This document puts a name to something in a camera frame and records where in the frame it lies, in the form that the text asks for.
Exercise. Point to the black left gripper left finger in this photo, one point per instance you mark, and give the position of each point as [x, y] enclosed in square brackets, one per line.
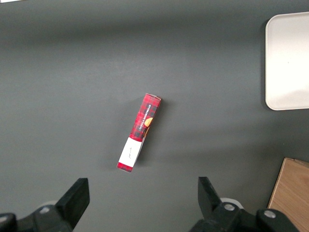
[70, 205]

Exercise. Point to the beige plastic tray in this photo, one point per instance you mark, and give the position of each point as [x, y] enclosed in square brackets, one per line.
[288, 62]

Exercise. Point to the red plaid cookie box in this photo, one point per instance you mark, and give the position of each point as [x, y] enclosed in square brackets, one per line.
[142, 125]

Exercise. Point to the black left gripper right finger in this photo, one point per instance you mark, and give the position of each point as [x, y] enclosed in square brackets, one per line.
[217, 215]

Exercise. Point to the wooden drawer cabinet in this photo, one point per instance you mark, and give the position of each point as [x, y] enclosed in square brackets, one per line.
[293, 193]

